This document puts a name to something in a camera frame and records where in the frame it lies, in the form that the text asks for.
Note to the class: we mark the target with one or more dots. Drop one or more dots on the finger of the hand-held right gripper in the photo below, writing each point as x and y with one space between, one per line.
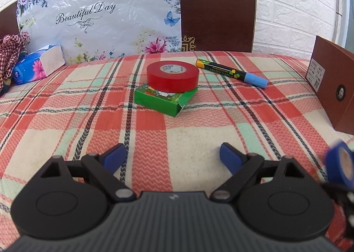
338 194

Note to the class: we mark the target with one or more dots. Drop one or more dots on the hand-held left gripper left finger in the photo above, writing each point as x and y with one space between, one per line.
113 156

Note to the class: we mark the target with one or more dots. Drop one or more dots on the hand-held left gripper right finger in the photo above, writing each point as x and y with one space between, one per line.
231 156

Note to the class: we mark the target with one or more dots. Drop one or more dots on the blue tape roll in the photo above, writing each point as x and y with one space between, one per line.
333 163

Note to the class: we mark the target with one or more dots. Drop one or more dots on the green cardboard box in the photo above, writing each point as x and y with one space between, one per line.
163 104

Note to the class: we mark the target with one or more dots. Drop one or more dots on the black marker blue cap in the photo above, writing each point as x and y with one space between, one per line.
226 70

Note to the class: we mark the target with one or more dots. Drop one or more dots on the red tape roll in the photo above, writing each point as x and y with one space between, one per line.
171 81

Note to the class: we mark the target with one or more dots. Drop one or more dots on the brown cardboard storage box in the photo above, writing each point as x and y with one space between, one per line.
332 88

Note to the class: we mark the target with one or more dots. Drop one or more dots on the plaid blanket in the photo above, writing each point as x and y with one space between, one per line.
83 119

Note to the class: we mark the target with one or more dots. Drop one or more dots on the blue tissue pack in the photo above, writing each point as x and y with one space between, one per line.
30 70

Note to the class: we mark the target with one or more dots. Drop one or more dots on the floral plastic bag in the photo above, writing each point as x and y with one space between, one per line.
96 33

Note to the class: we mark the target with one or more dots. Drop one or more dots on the brown wooden headboard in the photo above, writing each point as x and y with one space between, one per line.
218 14

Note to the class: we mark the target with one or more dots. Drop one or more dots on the red checkered cloth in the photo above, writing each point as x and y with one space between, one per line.
8 55

